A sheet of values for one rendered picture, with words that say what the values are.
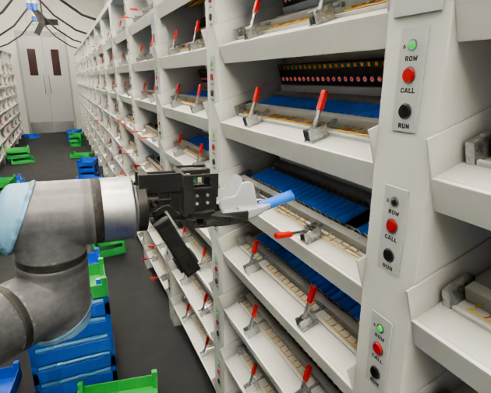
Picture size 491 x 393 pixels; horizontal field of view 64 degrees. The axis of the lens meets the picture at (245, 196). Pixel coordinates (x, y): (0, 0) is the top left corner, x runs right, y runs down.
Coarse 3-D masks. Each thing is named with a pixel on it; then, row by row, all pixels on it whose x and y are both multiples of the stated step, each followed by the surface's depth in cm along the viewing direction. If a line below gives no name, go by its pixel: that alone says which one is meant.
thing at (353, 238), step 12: (252, 180) 107; (264, 192) 99; (276, 192) 96; (288, 204) 88; (300, 204) 86; (288, 216) 86; (300, 216) 85; (312, 216) 80; (324, 216) 79; (324, 228) 77; (336, 228) 73; (348, 228) 72; (348, 240) 70; (360, 240) 68; (348, 252) 68
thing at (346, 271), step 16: (256, 160) 116; (272, 160) 118; (288, 160) 110; (224, 176) 113; (336, 176) 92; (272, 208) 94; (368, 208) 81; (256, 224) 96; (272, 224) 87; (288, 224) 85; (304, 224) 83; (288, 240) 81; (320, 240) 76; (304, 256) 77; (320, 256) 71; (336, 256) 70; (352, 256) 69; (320, 272) 73; (336, 272) 67; (352, 272) 65; (352, 288) 64
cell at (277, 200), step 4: (284, 192) 67; (288, 192) 66; (292, 192) 66; (272, 196) 66; (276, 196) 66; (280, 196) 66; (284, 196) 66; (288, 196) 66; (292, 196) 66; (264, 200) 65; (268, 200) 65; (272, 200) 65; (276, 200) 65; (280, 200) 66; (284, 200) 66; (288, 200) 66; (272, 204) 65; (276, 204) 65; (280, 204) 66
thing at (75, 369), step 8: (112, 352) 160; (88, 360) 157; (96, 360) 158; (104, 360) 160; (112, 360) 161; (56, 368) 152; (64, 368) 154; (72, 368) 155; (80, 368) 156; (88, 368) 158; (96, 368) 159; (40, 376) 151; (48, 376) 152; (56, 376) 153; (64, 376) 155
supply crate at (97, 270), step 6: (102, 258) 167; (90, 264) 167; (96, 264) 168; (102, 264) 167; (90, 270) 167; (96, 270) 168; (102, 270) 168; (90, 276) 167; (96, 276) 167; (102, 276) 152; (90, 282) 162; (102, 282) 151; (90, 288) 149; (96, 288) 150; (102, 288) 151; (96, 294) 151; (102, 294) 152
